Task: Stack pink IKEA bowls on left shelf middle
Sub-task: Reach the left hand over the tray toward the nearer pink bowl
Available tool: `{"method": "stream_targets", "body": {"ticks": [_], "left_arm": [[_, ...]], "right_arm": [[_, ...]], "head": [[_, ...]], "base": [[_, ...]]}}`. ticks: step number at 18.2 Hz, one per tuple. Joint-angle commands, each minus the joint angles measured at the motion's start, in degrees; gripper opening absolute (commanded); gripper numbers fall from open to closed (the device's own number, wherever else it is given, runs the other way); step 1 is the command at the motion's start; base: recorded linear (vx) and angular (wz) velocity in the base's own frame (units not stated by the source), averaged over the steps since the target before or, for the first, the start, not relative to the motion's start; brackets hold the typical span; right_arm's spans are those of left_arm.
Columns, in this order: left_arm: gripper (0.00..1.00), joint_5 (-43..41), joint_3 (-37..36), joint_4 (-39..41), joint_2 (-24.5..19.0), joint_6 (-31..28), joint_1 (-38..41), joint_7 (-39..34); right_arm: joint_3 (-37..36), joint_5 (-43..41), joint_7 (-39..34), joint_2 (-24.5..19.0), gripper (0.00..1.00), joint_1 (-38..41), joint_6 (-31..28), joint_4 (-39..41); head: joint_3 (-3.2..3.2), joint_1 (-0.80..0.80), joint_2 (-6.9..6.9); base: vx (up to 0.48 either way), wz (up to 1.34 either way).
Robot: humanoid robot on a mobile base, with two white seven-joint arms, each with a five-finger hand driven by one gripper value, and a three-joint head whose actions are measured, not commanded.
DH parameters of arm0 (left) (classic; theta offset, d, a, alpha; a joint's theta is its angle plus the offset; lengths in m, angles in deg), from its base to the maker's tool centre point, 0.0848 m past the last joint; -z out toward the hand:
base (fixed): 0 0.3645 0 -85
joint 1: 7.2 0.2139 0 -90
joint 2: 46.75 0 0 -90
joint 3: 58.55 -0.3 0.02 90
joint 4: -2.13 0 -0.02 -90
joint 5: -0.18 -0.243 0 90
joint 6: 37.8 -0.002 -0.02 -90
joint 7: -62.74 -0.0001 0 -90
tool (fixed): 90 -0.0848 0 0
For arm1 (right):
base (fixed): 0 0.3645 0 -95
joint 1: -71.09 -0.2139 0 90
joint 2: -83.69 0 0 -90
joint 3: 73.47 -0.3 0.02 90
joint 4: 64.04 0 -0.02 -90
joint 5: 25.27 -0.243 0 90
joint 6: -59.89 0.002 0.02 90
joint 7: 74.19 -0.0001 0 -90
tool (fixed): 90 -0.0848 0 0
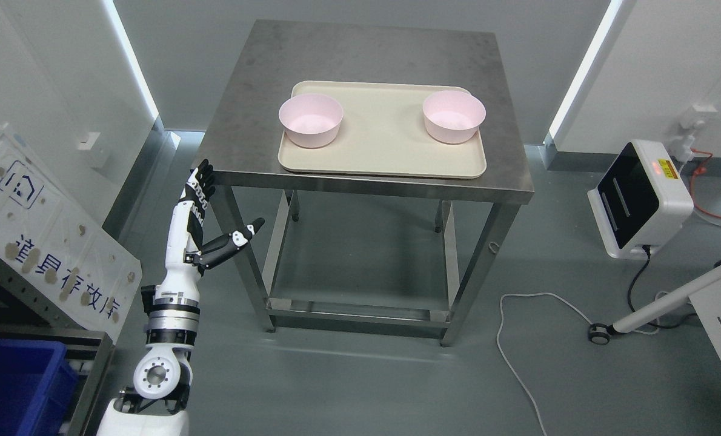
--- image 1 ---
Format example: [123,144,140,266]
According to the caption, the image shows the white sign board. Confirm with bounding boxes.
[0,125,142,343]

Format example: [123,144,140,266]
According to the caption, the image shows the white wall socket plug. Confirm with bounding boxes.
[667,103,718,163]

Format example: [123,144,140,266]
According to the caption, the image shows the white wall switch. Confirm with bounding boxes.
[77,131,101,152]

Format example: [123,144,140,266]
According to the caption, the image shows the white floor cable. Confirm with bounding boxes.
[496,292,660,436]

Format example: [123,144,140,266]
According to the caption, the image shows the white stand leg with caster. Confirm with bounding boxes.
[588,261,721,345]

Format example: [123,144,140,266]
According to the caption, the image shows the white black box device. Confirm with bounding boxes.
[587,140,694,260]

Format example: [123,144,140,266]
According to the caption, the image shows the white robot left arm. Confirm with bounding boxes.
[97,285,200,435]

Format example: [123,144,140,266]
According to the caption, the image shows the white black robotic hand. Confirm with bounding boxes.
[155,159,265,300]

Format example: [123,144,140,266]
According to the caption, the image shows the pink bowl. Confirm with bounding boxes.
[278,93,345,149]
[422,90,487,144]

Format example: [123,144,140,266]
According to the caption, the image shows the orange cable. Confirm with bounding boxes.
[688,151,721,223]

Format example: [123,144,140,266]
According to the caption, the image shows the stainless steel table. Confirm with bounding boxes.
[198,20,534,346]

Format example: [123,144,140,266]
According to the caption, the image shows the black power cable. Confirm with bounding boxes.
[626,245,698,329]

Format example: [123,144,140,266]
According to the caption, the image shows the blue bin lower shelf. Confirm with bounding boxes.
[0,339,79,435]

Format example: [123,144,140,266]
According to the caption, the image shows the beige plastic tray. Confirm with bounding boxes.
[278,81,487,179]

